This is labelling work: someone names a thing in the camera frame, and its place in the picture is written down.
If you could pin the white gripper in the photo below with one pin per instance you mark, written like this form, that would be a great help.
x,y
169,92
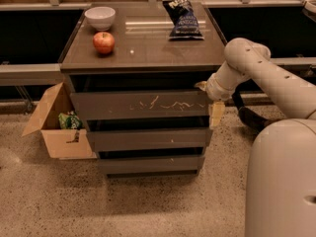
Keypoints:
x,y
214,89

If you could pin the grey top drawer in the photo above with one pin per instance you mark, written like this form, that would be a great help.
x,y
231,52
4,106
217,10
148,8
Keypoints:
x,y
141,104

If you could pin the grey drawer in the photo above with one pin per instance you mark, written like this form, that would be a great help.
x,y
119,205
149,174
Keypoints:
x,y
141,104
151,164
149,139

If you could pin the dark robot base leg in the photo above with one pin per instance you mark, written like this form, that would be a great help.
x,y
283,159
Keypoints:
x,y
249,117

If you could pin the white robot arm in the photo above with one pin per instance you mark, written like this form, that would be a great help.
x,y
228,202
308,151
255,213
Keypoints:
x,y
281,176

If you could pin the grey drawer cabinet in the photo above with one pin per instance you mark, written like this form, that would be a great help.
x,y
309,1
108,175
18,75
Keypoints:
x,y
144,59

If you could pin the grey middle drawer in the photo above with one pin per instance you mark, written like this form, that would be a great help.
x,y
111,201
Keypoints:
x,y
149,139

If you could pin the grey bottom drawer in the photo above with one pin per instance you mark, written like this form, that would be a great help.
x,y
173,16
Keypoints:
x,y
151,164

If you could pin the open cardboard box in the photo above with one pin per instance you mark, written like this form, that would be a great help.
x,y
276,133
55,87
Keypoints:
x,y
60,143

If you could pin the dark blue chip bag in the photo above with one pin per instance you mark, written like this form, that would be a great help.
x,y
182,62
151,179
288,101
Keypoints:
x,y
185,22

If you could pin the red apple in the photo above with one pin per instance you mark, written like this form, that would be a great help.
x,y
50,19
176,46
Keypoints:
x,y
104,42

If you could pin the white ceramic bowl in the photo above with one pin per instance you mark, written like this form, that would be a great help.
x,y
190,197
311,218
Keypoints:
x,y
100,18

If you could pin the green snack bag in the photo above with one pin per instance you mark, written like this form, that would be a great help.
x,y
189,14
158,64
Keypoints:
x,y
69,121

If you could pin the grey metal railing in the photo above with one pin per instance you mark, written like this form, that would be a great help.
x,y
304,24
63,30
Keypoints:
x,y
49,74

